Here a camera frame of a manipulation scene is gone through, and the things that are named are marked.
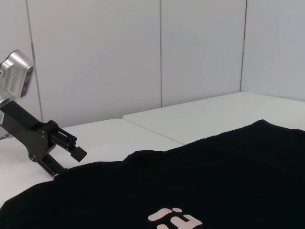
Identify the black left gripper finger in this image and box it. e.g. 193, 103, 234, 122
38, 152, 66, 178
49, 120, 87, 163

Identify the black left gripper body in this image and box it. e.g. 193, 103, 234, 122
0, 101, 52, 165

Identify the black t-shirt with FREE print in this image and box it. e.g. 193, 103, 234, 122
0, 119, 305, 229

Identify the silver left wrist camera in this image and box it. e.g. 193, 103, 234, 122
0, 50, 35, 99

